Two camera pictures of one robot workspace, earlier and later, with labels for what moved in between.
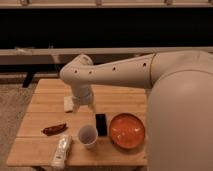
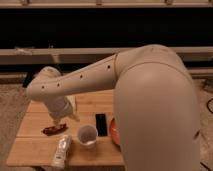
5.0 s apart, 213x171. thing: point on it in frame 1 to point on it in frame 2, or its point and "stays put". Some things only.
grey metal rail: x=59 y=56 stays put
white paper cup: x=87 y=135 stays put
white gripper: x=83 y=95 to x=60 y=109
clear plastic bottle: x=63 y=147 stays put
